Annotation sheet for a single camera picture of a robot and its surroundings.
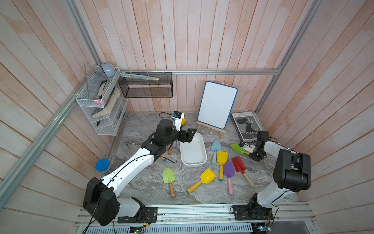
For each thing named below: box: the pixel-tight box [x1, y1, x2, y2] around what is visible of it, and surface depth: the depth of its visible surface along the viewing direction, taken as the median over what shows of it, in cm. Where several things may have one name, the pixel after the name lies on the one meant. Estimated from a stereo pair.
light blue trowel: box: [210, 139, 222, 166], surface depth 101 cm
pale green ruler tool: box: [121, 71, 160, 81], surface depth 92 cm
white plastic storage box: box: [179, 132, 207, 168], surface depth 97 cm
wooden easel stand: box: [196, 120, 226, 140], surface depth 105 cm
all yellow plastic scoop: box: [186, 168, 217, 195], surface depth 87 cm
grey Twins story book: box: [230, 111, 264, 142], surface depth 110 cm
